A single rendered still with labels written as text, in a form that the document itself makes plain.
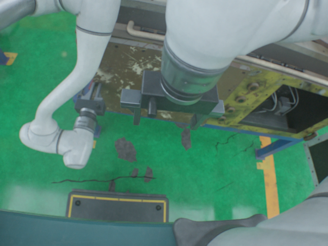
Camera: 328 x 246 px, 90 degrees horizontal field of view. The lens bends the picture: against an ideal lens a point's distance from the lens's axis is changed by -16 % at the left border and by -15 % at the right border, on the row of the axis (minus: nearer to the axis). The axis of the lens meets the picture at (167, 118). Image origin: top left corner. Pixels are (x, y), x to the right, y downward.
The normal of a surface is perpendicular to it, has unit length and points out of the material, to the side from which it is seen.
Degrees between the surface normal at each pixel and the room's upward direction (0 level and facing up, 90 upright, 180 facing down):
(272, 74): 90
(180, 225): 11
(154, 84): 0
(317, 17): 100
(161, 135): 0
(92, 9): 63
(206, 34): 91
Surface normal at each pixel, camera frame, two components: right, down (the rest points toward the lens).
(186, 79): -0.33, 0.82
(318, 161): -0.98, -0.03
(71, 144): 0.22, -0.37
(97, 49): 0.61, 0.72
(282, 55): -0.08, 0.89
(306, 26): 0.29, 0.85
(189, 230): 0.02, -0.61
